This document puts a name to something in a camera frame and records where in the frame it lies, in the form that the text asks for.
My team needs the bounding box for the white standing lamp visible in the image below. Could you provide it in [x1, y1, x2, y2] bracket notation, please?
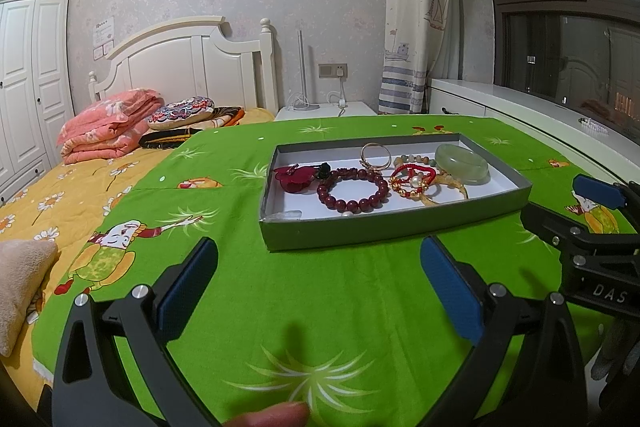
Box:
[293, 29, 319, 112]

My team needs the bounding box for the beige plush cushion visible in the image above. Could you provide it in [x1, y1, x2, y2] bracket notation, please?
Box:
[0, 239, 58, 358]

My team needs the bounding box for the grey shallow cardboard tray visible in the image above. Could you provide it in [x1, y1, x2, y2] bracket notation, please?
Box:
[259, 133, 532, 251]

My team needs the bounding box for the multicolour jade bead bracelet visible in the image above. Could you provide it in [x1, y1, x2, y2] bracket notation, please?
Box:
[392, 152, 438, 169]

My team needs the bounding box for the fingertip at bottom edge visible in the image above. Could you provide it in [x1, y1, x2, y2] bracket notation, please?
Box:
[222, 402, 310, 427]

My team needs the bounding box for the white nightstand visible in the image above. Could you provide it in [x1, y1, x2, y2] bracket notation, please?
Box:
[274, 102, 376, 121]

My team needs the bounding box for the gold ring cluster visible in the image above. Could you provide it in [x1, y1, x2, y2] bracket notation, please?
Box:
[359, 142, 393, 172]

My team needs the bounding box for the patterned embroidered pillow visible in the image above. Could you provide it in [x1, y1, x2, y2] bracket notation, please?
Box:
[146, 96, 215, 130]

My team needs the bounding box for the red cord gold charm bracelet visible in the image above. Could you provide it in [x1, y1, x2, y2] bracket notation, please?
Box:
[387, 161, 440, 200]

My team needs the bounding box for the dark framed window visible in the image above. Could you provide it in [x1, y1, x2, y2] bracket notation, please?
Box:
[494, 0, 639, 141]

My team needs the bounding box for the wall power socket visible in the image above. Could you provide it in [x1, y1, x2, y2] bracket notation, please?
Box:
[318, 63, 348, 79]

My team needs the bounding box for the gold bangle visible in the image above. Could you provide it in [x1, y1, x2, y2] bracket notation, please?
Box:
[419, 174, 469, 207]

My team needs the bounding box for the dark red bead bracelet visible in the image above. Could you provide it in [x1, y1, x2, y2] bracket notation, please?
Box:
[316, 167, 392, 214]

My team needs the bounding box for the red shell disc pendant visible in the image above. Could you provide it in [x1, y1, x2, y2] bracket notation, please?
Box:
[273, 162, 331, 194]

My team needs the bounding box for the pale green jade bangle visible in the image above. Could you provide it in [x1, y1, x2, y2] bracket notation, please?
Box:
[435, 144, 490, 184]

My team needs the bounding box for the white wooden headboard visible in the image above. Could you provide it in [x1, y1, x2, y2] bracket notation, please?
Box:
[88, 15, 280, 114]

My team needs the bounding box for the folded pink blanket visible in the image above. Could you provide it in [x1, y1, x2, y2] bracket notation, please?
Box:
[56, 89, 164, 165]

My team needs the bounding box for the black orange patterned cloth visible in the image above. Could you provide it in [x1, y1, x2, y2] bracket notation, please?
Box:
[139, 106, 245, 150]

